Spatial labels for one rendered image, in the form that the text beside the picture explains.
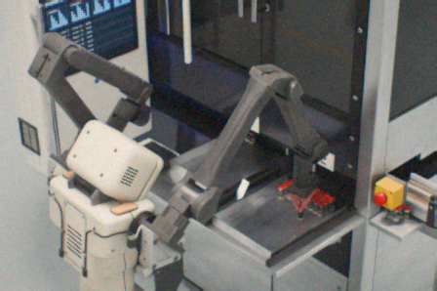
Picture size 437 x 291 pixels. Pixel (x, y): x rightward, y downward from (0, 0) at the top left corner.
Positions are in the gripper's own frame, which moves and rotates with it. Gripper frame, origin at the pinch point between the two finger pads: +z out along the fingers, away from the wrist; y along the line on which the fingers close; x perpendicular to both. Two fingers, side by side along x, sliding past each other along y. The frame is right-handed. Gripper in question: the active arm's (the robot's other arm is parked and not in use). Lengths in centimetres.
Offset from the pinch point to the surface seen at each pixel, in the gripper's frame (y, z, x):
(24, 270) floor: 7, 93, 142
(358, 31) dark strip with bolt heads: 14, -57, -9
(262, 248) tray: -23.0, 0.9, 0.5
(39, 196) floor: 55, 94, 177
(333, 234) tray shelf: -2.4, 4.1, -12.7
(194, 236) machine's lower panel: 32, 59, 64
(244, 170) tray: 14.5, 4.5, 29.9
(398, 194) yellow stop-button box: 10.6, -8.6, -27.7
